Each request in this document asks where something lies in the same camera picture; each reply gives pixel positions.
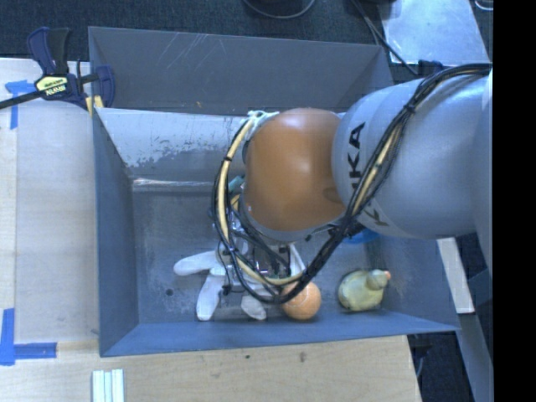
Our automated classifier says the white cloth glove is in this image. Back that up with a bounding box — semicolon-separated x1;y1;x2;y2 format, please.
173;244;307;322

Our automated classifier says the grey metal bin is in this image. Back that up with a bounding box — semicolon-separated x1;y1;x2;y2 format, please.
87;25;462;358

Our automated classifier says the orange ball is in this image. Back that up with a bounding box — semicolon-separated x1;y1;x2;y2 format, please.
279;280;323;322

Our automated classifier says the pale wood board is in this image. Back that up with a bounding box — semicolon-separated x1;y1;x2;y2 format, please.
13;101;102;346

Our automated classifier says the blue rounded thing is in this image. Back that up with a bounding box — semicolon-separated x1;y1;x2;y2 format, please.
345;229;381;245

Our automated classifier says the yellow toy duck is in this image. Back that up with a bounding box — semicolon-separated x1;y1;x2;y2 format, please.
337;268;393;313

